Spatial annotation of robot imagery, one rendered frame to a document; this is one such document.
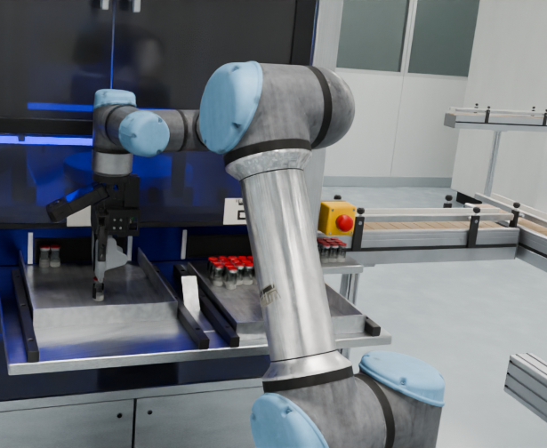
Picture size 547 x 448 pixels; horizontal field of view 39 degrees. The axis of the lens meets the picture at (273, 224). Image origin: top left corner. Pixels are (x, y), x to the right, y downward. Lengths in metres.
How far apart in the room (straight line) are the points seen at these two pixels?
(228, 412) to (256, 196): 1.02
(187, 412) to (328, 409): 0.97
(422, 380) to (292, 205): 0.28
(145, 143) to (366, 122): 5.85
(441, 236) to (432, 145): 5.40
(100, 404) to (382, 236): 0.82
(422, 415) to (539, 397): 1.33
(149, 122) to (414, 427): 0.66
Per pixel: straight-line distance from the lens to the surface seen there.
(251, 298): 1.62
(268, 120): 0.98
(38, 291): 1.61
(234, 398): 1.92
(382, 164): 7.28
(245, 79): 0.98
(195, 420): 1.92
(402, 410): 1.03
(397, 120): 7.28
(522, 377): 2.40
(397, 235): 2.07
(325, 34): 1.75
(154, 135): 1.34
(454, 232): 2.17
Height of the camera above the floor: 1.45
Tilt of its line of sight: 15 degrees down
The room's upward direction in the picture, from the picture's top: 5 degrees clockwise
